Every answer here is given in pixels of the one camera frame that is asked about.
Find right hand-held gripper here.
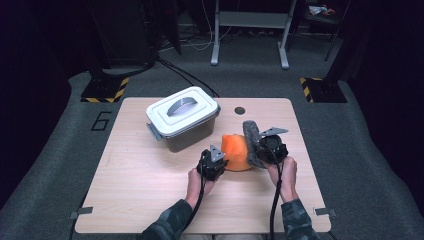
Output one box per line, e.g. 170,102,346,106
255,126,290,165

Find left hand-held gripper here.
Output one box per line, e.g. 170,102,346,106
196,144,230,182

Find orange plush toy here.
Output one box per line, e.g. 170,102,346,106
220,133,255,172

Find grey plastic storage box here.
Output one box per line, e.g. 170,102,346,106
146,107,222,154

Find grey lidded storage box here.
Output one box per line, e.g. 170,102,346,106
145,86,221,138

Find person's left hand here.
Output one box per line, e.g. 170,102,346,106
185,167,217,210

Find person's right hand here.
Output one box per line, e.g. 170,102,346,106
265,156,300,204

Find black stand with striped base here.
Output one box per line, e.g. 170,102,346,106
299,0,359,104
80,0,130,104

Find grey tape strip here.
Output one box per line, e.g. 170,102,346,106
69,206,94,220
313,207,337,218

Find orange and white clutter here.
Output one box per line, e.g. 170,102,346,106
308,4,336,17

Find black cabinet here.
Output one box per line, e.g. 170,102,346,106
88,0,158,68

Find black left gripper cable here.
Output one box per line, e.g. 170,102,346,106
181,154,207,232

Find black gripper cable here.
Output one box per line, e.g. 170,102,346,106
181,154,207,232
268,143,285,240

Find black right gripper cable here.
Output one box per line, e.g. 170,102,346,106
268,143,285,240

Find black floor cables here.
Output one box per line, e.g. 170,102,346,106
156,57,220,99

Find white floor cables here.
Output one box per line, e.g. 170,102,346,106
159,0,234,53

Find white metal desk frame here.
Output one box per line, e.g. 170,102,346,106
210,0,298,70

